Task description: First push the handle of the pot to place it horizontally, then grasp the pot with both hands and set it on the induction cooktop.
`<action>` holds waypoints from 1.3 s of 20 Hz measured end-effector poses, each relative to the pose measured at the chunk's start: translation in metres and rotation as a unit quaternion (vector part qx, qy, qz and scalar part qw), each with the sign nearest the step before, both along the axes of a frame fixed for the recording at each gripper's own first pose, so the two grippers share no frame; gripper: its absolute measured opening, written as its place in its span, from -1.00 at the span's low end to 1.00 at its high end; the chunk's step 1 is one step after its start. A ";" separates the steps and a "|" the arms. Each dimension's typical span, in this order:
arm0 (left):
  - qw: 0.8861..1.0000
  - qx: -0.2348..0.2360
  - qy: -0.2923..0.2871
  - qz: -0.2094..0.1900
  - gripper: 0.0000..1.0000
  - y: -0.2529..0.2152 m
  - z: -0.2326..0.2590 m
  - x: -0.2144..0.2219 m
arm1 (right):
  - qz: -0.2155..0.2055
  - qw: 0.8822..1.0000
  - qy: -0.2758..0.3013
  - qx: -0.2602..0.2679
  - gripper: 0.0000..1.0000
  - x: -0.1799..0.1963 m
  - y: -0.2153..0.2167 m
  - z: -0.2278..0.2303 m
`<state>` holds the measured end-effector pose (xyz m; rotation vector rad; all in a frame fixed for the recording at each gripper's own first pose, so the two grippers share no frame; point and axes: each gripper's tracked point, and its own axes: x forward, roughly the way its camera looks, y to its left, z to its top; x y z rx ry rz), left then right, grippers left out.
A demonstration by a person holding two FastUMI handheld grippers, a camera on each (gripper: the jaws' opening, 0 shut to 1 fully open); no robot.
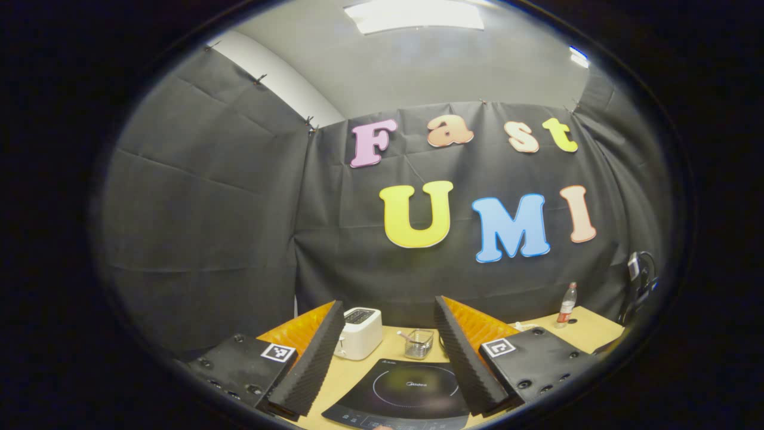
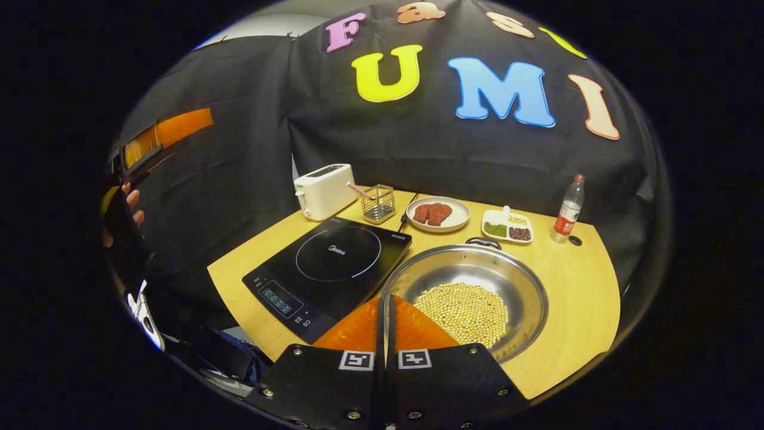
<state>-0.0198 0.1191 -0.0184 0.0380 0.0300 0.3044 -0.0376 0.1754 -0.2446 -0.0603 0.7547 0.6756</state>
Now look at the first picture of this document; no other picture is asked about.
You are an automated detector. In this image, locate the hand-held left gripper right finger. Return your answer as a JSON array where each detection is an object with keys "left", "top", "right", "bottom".
[{"left": 434, "top": 296, "right": 597, "bottom": 417}]

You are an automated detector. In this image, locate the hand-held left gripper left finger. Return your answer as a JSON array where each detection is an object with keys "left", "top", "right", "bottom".
[{"left": 179, "top": 300, "right": 347, "bottom": 422}]

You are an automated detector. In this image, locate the black induction cooktop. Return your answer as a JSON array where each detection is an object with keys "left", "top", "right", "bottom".
[{"left": 321, "top": 358, "right": 472, "bottom": 430}]

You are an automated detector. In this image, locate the white toaster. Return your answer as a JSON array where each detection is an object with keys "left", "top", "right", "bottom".
[{"left": 334, "top": 307, "right": 383, "bottom": 361}]

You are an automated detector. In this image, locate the black backdrop cloth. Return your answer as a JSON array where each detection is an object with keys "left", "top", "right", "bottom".
[{"left": 98, "top": 45, "right": 669, "bottom": 359}]

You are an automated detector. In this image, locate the clear plastic water bottle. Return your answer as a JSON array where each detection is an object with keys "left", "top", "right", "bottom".
[{"left": 555, "top": 282, "right": 578, "bottom": 329}]

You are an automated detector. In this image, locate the wire mesh basket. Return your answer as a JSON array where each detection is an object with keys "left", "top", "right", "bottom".
[{"left": 404, "top": 328, "right": 435, "bottom": 360}]

